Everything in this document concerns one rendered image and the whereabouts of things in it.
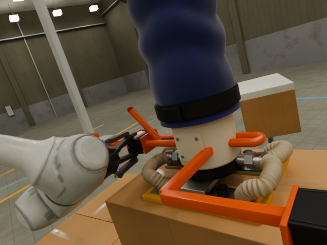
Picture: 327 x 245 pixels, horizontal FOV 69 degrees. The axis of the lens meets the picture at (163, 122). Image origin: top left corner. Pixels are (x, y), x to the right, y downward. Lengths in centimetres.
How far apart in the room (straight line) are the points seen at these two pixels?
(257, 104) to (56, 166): 173
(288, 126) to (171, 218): 161
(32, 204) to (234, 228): 43
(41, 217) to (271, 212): 46
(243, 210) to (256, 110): 168
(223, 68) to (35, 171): 44
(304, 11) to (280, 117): 751
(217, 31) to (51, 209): 53
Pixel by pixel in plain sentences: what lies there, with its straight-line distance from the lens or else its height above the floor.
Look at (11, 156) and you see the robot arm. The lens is 51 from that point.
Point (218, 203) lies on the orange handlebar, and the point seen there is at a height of 121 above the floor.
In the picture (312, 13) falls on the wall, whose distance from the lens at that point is 932.
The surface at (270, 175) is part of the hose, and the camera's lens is 56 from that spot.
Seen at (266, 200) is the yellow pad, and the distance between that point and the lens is 59.
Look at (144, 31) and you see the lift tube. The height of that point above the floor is 151.
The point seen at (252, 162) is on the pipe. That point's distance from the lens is 63.
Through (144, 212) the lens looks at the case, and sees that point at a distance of 69.
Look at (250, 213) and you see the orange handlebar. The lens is 37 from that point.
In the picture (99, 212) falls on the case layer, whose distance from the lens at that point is 191.
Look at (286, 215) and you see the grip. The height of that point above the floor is 122.
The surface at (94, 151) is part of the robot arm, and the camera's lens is 46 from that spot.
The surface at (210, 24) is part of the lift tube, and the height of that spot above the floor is 148.
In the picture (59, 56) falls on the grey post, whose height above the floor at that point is 199.
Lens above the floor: 143
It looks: 14 degrees down
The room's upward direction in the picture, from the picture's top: 17 degrees counter-clockwise
